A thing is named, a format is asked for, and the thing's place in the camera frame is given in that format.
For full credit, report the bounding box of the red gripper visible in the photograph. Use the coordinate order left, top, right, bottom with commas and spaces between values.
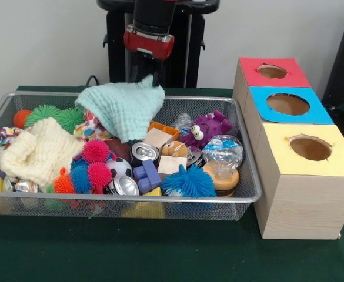
123, 25, 175, 88

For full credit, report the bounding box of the mint green waffle cloth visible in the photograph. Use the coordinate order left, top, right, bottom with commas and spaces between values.
74, 75, 166, 145

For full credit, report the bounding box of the small tan plush toy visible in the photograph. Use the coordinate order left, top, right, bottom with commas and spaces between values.
161, 140, 189, 158

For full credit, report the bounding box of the white cloth with colourful dots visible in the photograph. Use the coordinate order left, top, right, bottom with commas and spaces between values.
73, 108, 113, 142

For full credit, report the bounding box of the wooden box with three holes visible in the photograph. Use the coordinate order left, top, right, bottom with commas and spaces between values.
232, 56, 344, 240

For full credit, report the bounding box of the purple spiky monster toy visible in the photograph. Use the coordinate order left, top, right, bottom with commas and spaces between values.
179, 110, 233, 149

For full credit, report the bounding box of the crushed clear plastic bottle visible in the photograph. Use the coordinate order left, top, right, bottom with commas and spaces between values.
202, 135, 245, 171

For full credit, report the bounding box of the blue spiky rubber ball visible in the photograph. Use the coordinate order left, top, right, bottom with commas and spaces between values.
162, 164, 217, 198

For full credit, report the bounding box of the orange smooth ball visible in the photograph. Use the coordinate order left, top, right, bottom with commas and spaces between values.
12, 109, 33, 129

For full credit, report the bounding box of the cream waffle cloth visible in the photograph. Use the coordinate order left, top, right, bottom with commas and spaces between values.
0, 117, 86, 192

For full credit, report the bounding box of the tan toy burger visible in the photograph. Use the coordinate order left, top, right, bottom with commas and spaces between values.
203, 163, 240, 198

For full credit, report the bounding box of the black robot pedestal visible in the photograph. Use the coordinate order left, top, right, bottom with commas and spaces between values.
96, 0, 221, 89

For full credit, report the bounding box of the silver wire mesh bin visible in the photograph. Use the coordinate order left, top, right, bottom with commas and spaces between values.
0, 90, 263, 221

